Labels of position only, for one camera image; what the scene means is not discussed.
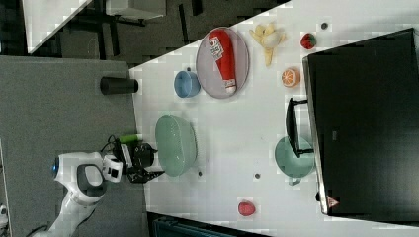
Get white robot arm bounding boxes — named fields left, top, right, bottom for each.
left=28, top=143, right=163, bottom=237

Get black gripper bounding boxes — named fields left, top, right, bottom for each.
left=121, top=142, right=164, bottom=184

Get green oval strainer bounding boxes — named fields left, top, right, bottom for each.
left=155, top=115, right=198, bottom=177

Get white side table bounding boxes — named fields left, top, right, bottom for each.
left=22, top=0, right=93, bottom=54

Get black cylinder post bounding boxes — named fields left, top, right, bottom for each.
left=100, top=77, right=139, bottom=95

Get red strawberry toy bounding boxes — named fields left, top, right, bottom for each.
left=300, top=33, right=317, bottom=50
left=238, top=200, right=256, bottom=216

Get peeled banana toy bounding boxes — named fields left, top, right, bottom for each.
left=249, top=23, right=286, bottom=67

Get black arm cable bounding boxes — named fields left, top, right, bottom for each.
left=100, top=134, right=122, bottom=156

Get blue metal frame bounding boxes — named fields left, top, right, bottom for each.
left=147, top=212, right=268, bottom=237

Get blue cup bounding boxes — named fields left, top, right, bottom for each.
left=174, top=71, right=201, bottom=98

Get red ketchup bottle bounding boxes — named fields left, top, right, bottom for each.
left=209, top=30, right=237, bottom=94

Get orange half toy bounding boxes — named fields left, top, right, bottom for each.
left=282, top=68, right=300, bottom=88

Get pink round plate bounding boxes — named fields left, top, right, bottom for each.
left=196, top=28, right=249, bottom=99

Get black toaster oven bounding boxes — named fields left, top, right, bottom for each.
left=286, top=29, right=419, bottom=226

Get green marker object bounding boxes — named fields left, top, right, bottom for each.
left=119, top=134, right=142, bottom=143

